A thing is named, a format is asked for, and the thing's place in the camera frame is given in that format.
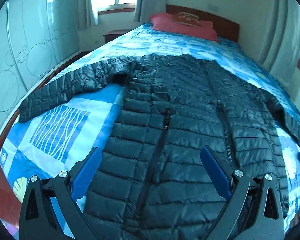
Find dark wooden headboard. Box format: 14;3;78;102
166;4;240;43

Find right window curtain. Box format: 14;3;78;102
258;0;300;88

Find dark wooden nightstand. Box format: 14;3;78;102
103;29;131;43

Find red pillow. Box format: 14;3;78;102
150;12;219;41

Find window curtain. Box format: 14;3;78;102
133;0;170;23
258;0;300;88

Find brown embroidered cushion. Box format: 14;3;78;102
174;12;200;27

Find far left sheer curtain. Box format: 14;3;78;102
74;0;98;30

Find white wardrobe with circles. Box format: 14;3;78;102
0;0;79;130

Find black puffer jacket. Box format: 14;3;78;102
19;54;300;239

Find left window curtain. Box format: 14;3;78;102
133;0;170;23

